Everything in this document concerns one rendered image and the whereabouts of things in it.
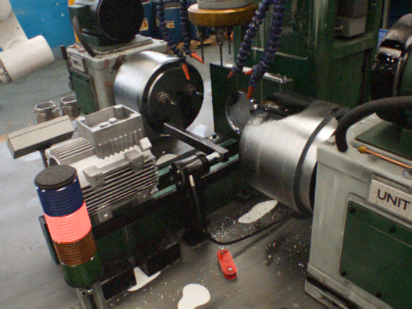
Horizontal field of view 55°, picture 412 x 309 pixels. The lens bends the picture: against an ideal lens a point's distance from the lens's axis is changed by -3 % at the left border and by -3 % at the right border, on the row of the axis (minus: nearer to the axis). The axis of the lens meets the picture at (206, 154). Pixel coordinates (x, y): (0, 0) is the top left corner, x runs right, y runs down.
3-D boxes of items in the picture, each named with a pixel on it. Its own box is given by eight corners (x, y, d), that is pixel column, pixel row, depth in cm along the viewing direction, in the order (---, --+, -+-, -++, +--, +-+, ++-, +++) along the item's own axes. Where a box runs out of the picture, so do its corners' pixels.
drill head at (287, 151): (281, 155, 118) (283, 71, 106) (418, 216, 89) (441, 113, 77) (215, 189, 105) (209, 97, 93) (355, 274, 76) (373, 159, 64)
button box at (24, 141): (71, 138, 117) (64, 122, 117) (75, 130, 111) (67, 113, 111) (13, 160, 108) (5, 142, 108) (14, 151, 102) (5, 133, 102)
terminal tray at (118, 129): (124, 130, 103) (119, 103, 99) (146, 143, 95) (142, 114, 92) (80, 146, 96) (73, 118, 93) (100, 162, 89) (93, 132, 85)
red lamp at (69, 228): (81, 213, 64) (75, 189, 62) (97, 230, 60) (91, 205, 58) (45, 228, 61) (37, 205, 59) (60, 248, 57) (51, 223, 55)
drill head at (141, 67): (156, 100, 164) (148, 38, 153) (215, 125, 139) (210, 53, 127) (100, 119, 151) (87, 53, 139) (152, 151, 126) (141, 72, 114)
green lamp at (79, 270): (93, 255, 69) (87, 235, 67) (109, 274, 65) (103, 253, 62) (60, 271, 66) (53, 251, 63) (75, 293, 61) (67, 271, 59)
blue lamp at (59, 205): (75, 189, 62) (68, 164, 60) (91, 205, 58) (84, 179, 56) (37, 205, 59) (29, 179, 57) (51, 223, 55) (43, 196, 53)
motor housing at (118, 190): (126, 176, 113) (114, 112, 104) (164, 205, 100) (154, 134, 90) (57, 205, 102) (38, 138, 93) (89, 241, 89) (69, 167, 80)
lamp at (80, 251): (87, 235, 67) (81, 213, 64) (103, 253, 62) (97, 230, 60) (53, 251, 63) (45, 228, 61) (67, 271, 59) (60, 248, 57)
